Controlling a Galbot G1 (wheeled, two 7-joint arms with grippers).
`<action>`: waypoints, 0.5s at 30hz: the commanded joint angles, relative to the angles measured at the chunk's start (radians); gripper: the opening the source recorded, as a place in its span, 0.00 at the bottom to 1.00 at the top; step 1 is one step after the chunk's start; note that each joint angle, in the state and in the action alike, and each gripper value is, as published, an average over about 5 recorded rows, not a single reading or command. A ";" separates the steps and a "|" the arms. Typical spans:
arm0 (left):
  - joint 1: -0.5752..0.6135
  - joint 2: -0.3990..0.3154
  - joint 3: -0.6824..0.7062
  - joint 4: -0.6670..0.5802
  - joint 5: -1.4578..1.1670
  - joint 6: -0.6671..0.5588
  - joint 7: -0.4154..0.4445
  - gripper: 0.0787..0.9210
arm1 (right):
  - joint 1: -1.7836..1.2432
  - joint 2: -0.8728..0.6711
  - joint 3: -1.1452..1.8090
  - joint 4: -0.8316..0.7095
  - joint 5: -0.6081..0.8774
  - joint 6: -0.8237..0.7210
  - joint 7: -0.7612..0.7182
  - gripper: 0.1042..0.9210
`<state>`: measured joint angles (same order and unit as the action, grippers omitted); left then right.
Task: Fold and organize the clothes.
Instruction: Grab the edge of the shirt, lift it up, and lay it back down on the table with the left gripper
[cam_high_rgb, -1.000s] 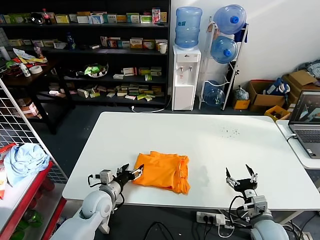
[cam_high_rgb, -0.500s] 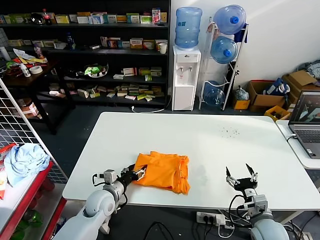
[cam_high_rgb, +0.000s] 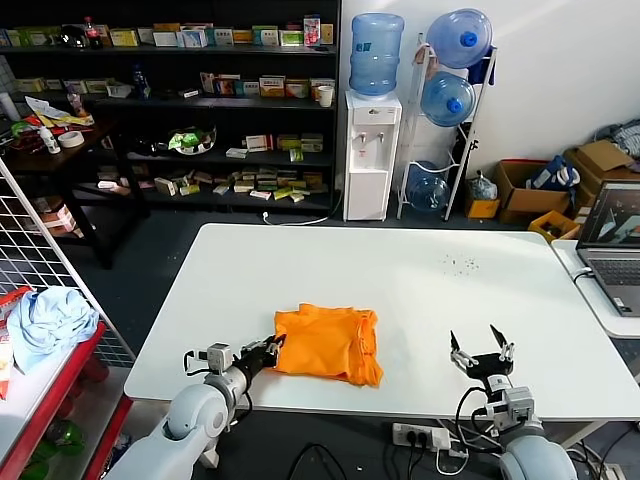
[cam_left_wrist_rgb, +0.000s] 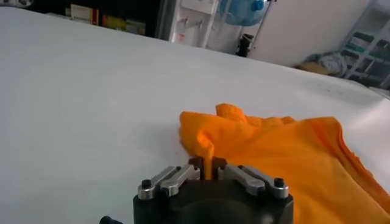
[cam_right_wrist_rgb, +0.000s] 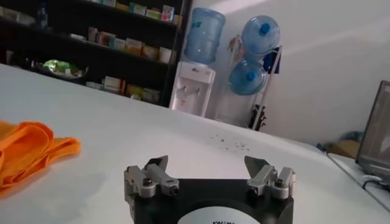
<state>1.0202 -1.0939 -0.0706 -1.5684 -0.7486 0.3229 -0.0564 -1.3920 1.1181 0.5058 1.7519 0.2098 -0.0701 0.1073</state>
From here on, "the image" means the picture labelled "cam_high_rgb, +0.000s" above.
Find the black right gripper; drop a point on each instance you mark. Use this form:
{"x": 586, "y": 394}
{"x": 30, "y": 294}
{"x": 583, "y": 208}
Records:
{"x": 492, "y": 364}

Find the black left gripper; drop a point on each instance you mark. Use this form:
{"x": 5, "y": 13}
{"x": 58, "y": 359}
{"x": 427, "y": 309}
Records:
{"x": 256, "y": 357}

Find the orange t-shirt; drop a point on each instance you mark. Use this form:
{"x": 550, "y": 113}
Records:
{"x": 325, "y": 345}

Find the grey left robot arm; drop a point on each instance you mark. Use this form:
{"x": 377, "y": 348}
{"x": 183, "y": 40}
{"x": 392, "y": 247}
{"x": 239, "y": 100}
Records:
{"x": 195, "y": 415}

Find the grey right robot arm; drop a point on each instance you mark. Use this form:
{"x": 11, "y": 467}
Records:
{"x": 535, "y": 455}

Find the pile of grey clothes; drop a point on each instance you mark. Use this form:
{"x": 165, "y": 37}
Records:
{"x": 625, "y": 135}

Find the white power strip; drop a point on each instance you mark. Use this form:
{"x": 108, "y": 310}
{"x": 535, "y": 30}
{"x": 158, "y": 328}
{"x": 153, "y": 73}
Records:
{"x": 420, "y": 435}

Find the yellow plastic crate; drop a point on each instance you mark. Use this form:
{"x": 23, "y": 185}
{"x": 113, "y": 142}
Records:
{"x": 542, "y": 225}

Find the yellow cardboard box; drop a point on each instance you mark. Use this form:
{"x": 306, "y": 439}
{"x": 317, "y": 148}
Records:
{"x": 482, "y": 209}

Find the large red-edged cardboard box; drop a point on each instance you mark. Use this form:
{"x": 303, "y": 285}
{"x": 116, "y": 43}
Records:
{"x": 515, "y": 200}

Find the red white flat box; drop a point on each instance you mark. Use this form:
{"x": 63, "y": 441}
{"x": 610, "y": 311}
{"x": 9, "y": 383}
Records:
{"x": 260, "y": 194}

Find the grey laptop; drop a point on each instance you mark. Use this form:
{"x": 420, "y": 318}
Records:
{"x": 615, "y": 270}

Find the white metal jug rack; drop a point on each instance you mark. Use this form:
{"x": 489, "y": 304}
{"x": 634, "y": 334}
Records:
{"x": 453, "y": 192}

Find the grey plastic bag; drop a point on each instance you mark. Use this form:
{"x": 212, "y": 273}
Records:
{"x": 482, "y": 187}

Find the blue water jug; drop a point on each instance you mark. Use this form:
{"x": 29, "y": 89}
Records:
{"x": 375, "y": 55}
{"x": 442, "y": 97}
{"x": 452, "y": 35}
{"x": 425, "y": 192}

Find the yellow orange box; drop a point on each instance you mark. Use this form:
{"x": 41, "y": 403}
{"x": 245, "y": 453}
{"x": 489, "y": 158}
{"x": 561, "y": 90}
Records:
{"x": 313, "y": 180}

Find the white water dispenser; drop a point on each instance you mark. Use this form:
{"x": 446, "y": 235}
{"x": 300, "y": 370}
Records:
{"x": 367, "y": 190}

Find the blue white plastic package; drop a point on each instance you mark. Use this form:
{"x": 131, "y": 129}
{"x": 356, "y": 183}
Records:
{"x": 120, "y": 447}

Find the blue white bag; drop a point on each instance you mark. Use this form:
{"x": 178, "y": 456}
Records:
{"x": 550, "y": 175}

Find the red metal cart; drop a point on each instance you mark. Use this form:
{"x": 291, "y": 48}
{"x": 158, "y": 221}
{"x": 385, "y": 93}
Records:
{"x": 75, "y": 372}

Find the black object beside rack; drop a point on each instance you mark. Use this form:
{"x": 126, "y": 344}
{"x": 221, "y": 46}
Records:
{"x": 473, "y": 145}

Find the white box red stripe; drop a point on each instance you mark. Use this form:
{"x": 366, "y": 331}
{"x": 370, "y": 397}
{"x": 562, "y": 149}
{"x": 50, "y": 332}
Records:
{"x": 259, "y": 143}

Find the yellow green box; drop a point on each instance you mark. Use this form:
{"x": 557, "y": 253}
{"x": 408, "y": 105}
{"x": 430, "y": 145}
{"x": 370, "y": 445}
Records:
{"x": 288, "y": 142}

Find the green white carton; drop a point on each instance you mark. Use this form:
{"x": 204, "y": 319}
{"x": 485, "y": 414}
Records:
{"x": 311, "y": 142}

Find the bowl with green snack bags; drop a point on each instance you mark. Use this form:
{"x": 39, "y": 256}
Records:
{"x": 190, "y": 141}

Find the brown cardboard box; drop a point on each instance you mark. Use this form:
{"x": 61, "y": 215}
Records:
{"x": 600, "y": 155}

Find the light blue crumpled cloth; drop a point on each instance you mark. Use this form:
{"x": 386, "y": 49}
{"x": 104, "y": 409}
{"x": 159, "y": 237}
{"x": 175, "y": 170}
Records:
{"x": 50, "y": 320}

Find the black shelving unit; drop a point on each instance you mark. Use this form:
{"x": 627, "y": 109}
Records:
{"x": 225, "y": 120}

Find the pink flat box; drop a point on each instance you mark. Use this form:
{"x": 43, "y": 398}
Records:
{"x": 108, "y": 184}

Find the green plastic bottle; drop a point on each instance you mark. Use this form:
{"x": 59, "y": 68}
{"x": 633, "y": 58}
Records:
{"x": 60, "y": 435}

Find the red white carton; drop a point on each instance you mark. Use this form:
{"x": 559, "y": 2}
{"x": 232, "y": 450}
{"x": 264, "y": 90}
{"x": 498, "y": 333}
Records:
{"x": 59, "y": 217}

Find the white paper cup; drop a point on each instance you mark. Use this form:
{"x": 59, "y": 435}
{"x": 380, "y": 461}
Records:
{"x": 325, "y": 96}

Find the red yellow medicine box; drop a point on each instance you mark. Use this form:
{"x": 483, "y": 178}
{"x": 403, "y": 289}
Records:
{"x": 297, "y": 88}

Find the orange white medicine box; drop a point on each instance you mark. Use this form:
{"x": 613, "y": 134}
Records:
{"x": 272, "y": 86}

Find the red white medicine box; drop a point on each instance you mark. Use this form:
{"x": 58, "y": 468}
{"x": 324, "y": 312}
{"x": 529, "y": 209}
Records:
{"x": 227, "y": 86}

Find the red white snack bag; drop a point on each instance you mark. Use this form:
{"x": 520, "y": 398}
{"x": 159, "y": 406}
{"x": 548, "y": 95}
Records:
{"x": 7, "y": 310}

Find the pink white box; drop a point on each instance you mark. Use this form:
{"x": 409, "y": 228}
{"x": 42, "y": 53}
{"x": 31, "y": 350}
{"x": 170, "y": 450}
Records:
{"x": 207, "y": 82}

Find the dark blue hanging cloth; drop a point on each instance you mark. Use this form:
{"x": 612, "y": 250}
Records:
{"x": 482, "y": 70}

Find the dark wooden table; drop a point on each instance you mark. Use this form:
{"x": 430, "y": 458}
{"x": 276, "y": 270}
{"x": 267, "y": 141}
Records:
{"x": 65, "y": 160}

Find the beige tape roll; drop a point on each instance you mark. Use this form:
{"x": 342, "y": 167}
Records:
{"x": 70, "y": 140}

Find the blue drink bottle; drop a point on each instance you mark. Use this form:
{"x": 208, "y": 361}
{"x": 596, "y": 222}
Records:
{"x": 141, "y": 82}

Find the pale pink cloth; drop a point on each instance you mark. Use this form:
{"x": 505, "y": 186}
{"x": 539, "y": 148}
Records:
{"x": 425, "y": 55}

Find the small white bottle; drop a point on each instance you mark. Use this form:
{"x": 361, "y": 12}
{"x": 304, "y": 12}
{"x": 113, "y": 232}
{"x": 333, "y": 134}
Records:
{"x": 50, "y": 142}

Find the yellow red snack packet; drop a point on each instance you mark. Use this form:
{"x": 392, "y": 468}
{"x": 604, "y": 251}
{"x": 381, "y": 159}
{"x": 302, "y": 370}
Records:
{"x": 70, "y": 121}

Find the light green medicine box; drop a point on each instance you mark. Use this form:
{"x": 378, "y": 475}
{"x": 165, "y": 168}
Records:
{"x": 291, "y": 38}

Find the green white medicine box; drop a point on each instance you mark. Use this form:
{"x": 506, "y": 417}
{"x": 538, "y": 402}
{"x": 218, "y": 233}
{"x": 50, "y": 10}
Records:
{"x": 265, "y": 35}

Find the small yellow medicine box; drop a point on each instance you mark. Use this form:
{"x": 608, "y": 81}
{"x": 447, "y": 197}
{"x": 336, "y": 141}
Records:
{"x": 242, "y": 36}

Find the teal white medicine box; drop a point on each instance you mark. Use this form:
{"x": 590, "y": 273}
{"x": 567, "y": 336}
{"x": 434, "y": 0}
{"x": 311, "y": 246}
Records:
{"x": 219, "y": 36}

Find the pink drink bottle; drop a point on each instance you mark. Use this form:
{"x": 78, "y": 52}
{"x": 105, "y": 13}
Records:
{"x": 74, "y": 102}

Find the tall pink box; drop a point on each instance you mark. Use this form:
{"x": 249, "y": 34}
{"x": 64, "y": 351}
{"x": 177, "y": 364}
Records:
{"x": 311, "y": 30}

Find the green packet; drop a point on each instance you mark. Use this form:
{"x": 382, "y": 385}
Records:
{"x": 22, "y": 129}

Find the white printed leaflet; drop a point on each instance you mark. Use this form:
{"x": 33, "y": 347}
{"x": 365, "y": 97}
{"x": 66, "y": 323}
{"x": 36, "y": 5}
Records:
{"x": 39, "y": 105}

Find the orange flat box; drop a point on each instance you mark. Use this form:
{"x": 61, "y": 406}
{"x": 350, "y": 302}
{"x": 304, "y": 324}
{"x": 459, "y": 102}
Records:
{"x": 166, "y": 26}

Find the cola bottle red cap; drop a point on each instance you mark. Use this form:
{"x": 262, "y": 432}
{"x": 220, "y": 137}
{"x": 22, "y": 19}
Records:
{"x": 92, "y": 35}

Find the white paper roll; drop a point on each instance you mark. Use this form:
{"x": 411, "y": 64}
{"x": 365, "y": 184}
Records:
{"x": 6, "y": 106}

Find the shiny black bowl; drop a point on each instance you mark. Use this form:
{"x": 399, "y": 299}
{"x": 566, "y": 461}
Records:
{"x": 71, "y": 36}

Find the lime white box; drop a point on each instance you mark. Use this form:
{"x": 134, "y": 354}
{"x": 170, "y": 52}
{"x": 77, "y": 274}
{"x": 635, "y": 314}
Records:
{"x": 20, "y": 37}

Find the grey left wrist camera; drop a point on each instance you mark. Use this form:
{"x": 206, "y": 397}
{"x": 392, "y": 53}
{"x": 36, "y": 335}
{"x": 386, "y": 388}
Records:
{"x": 220, "y": 357}

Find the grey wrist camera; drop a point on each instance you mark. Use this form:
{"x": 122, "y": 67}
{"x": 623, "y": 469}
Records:
{"x": 220, "y": 357}
{"x": 512, "y": 406}

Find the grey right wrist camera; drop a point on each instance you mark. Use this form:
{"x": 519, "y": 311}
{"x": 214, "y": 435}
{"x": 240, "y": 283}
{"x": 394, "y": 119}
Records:
{"x": 512, "y": 406}

